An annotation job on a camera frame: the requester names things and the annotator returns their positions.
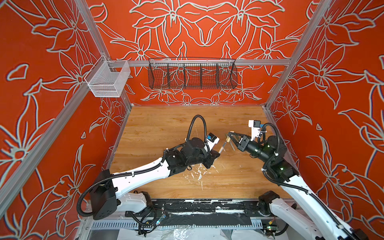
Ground white cable duct strip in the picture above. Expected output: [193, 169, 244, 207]
[90, 219, 263, 230]

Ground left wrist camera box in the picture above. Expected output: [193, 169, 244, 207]
[206, 133, 220, 152]

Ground clear mesh bin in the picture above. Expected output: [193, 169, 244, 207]
[84, 55, 131, 98]

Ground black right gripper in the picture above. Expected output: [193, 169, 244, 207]
[228, 132, 276, 167]

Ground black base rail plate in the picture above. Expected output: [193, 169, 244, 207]
[125, 198, 286, 218]

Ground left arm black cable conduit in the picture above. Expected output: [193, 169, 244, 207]
[76, 114, 208, 217]

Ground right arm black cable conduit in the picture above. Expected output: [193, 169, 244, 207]
[257, 122, 358, 240]

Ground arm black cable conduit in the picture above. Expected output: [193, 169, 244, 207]
[257, 122, 358, 240]
[76, 114, 208, 217]

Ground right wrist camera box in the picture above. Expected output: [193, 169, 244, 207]
[248, 120, 267, 144]

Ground black wire basket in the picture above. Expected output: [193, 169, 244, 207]
[148, 57, 239, 90]

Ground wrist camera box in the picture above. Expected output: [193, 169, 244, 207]
[248, 120, 267, 144]
[206, 133, 220, 152]

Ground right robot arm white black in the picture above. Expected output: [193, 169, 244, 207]
[228, 132, 368, 240]

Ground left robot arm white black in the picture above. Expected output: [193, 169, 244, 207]
[90, 134, 220, 220]

